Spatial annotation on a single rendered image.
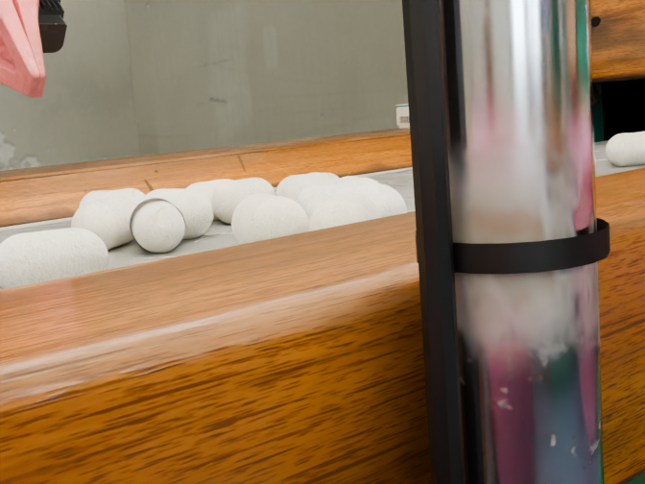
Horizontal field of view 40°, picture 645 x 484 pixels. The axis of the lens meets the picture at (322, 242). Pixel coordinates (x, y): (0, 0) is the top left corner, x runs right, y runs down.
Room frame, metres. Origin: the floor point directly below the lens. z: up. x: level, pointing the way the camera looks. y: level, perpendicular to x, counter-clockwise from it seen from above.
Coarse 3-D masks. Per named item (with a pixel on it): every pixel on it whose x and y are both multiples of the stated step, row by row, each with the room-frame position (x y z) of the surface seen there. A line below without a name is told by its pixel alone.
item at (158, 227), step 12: (156, 204) 0.32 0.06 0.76; (168, 204) 0.33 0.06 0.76; (144, 216) 0.32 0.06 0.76; (156, 216) 0.32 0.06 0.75; (168, 216) 0.32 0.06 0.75; (180, 216) 0.33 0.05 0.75; (132, 228) 0.33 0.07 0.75; (144, 228) 0.32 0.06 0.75; (156, 228) 0.32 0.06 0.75; (168, 228) 0.32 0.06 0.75; (180, 228) 0.32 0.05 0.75; (144, 240) 0.32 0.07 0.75; (156, 240) 0.32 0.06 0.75; (168, 240) 0.32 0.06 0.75; (180, 240) 0.33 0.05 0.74; (156, 252) 0.32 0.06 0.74
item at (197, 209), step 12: (156, 192) 0.36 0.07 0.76; (168, 192) 0.36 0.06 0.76; (180, 192) 0.36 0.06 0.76; (192, 192) 0.36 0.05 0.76; (180, 204) 0.35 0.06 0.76; (192, 204) 0.35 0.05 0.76; (204, 204) 0.35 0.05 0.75; (192, 216) 0.35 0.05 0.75; (204, 216) 0.35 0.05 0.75; (192, 228) 0.35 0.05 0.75; (204, 228) 0.35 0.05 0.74
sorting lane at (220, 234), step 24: (600, 144) 0.73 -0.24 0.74; (408, 168) 0.62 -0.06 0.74; (600, 168) 0.52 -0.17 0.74; (624, 168) 0.51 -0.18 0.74; (408, 192) 0.47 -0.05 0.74; (0, 240) 0.40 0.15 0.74; (192, 240) 0.35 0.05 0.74; (216, 240) 0.35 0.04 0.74; (120, 264) 0.31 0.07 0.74; (0, 288) 0.28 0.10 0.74
